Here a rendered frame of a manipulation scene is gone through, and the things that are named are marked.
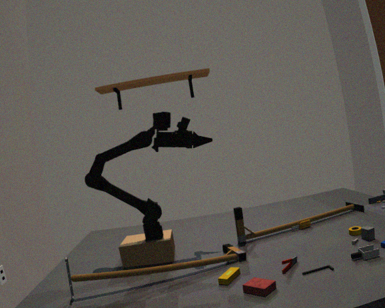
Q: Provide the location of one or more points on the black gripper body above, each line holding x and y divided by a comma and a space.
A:
181, 139

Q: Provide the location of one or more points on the yellow ring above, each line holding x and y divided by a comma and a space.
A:
355, 230

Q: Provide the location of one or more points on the red flat block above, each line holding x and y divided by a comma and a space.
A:
259, 286

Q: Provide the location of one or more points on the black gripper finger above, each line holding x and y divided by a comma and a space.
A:
199, 140

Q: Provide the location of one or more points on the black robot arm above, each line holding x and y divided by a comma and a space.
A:
149, 208

